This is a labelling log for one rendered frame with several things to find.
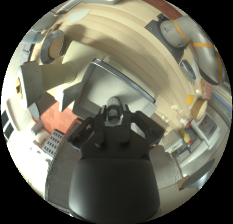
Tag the grey speckled scale platter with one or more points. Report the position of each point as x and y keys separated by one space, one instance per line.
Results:
x=109 y=85

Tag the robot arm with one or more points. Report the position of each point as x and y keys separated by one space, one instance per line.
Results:
x=203 y=51

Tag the grey cylinder container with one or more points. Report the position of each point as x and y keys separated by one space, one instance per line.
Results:
x=37 y=128

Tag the grey round disc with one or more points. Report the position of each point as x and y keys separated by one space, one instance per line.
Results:
x=35 y=110

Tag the yellow bottle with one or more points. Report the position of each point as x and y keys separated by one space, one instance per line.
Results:
x=184 y=135

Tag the white mixer machine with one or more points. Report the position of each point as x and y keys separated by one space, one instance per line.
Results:
x=206 y=126

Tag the steel mixing bowl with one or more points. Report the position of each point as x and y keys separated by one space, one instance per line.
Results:
x=199 y=174

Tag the grey slotted rack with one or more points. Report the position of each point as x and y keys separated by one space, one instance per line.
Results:
x=52 y=143

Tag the wooden board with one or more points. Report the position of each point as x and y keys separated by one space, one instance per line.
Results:
x=202 y=86

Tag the grey flat baking tray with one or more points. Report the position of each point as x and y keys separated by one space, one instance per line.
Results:
x=70 y=5

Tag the pale grey oval cloth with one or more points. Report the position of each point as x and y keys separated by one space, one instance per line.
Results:
x=79 y=15

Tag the grey wedge-shaped plate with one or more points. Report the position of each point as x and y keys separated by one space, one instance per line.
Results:
x=71 y=94

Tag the grey cylindrical weight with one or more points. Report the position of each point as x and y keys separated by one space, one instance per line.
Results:
x=115 y=107

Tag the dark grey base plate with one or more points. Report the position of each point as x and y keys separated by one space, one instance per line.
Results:
x=154 y=28

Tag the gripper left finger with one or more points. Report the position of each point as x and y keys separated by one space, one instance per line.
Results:
x=82 y=132

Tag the dark window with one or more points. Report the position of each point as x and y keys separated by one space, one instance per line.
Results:
x=6 y=124

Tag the blue-grey mug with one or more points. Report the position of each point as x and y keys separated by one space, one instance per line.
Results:
x=32 y=38

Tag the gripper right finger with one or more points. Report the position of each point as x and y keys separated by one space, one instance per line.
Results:
x=145 y=126

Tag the yellow paper note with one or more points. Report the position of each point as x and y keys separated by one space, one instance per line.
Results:
x=189 y=98

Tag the brass dial centre knob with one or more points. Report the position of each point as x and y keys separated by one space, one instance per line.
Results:
x=19 y=90

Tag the wicker proofing basket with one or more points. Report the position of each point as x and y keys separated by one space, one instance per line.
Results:
x=199 y=110

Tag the grey box device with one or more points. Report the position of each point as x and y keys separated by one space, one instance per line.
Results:
x=172 y=141

